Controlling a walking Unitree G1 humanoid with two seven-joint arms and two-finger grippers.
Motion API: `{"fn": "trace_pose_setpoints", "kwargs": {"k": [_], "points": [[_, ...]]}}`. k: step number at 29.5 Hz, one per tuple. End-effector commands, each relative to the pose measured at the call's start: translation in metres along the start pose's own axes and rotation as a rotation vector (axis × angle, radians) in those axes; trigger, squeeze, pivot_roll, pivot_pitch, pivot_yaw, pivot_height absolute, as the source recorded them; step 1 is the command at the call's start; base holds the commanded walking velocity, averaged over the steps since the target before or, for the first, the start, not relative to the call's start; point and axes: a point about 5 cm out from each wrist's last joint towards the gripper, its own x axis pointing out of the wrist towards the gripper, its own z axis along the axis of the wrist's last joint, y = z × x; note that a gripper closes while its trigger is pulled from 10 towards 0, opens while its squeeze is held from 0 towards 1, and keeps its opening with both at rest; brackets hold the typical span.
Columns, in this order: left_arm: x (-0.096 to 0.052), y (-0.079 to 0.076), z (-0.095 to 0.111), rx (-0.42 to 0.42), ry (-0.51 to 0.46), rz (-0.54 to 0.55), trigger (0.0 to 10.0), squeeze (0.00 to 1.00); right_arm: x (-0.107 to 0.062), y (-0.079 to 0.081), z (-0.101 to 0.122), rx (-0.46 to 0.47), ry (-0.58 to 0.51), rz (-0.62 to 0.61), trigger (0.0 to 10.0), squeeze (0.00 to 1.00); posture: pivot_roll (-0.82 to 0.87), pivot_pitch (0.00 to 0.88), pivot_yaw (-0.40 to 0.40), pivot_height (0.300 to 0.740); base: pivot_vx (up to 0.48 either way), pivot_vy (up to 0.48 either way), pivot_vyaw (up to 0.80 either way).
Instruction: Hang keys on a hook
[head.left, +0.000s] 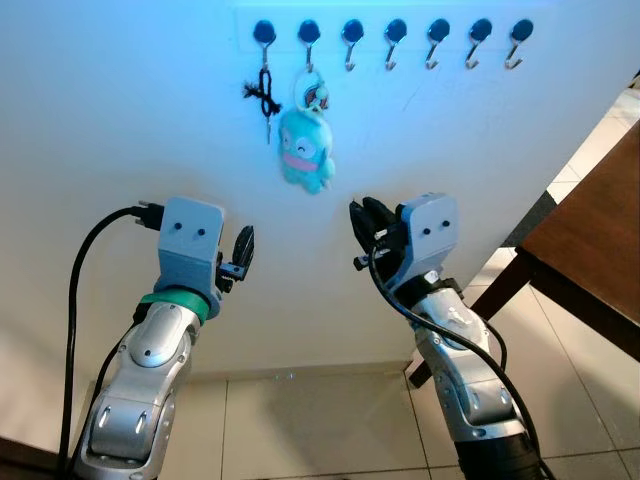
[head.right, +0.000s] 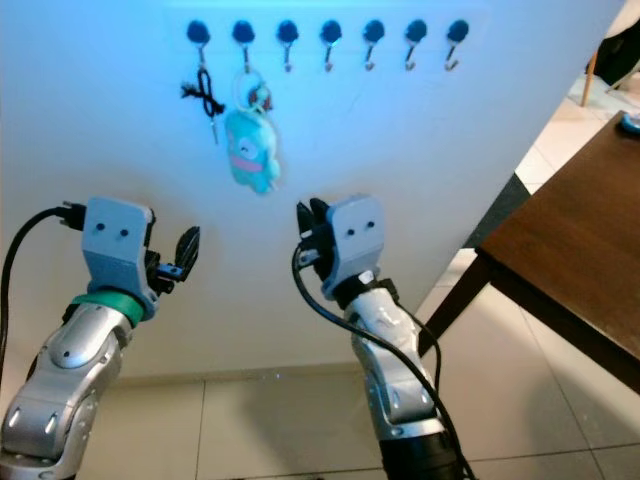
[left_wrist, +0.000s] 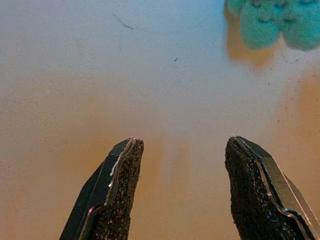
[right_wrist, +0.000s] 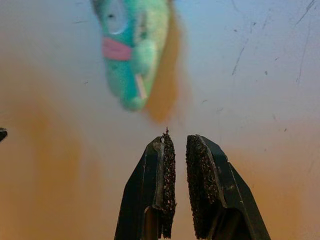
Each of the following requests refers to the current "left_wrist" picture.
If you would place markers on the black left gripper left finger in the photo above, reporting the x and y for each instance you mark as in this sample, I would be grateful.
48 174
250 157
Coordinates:
117 190

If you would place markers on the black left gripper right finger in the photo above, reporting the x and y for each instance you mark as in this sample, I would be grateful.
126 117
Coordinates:
250 190

